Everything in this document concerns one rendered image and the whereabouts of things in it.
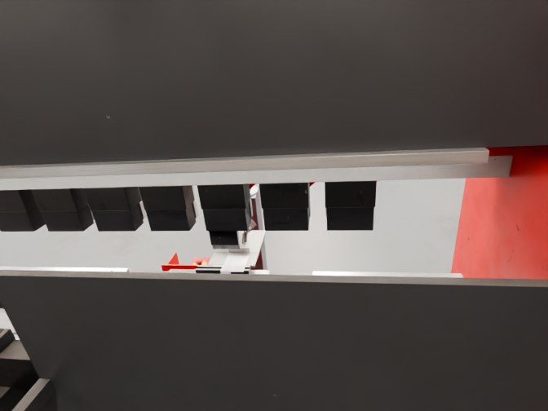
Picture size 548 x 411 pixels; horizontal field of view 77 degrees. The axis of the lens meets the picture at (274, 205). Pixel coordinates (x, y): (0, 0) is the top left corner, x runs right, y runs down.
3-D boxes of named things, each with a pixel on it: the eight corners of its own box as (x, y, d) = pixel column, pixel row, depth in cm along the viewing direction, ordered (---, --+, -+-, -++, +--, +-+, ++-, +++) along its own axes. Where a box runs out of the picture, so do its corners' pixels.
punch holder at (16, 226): (51, 220, 134) (36, 181, 127) (35, 232, 126) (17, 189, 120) (18, 221, 136) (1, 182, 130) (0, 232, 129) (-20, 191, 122)
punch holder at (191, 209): (199, 219, 124) (191, 176, 118) (191, 231, 117) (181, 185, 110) (160, 219, 127) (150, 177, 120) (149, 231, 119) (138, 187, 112)
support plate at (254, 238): (266, 232, 150) (266, 230, 150) (254, 267, 126) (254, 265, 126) (226, 232, 153) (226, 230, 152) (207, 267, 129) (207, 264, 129)
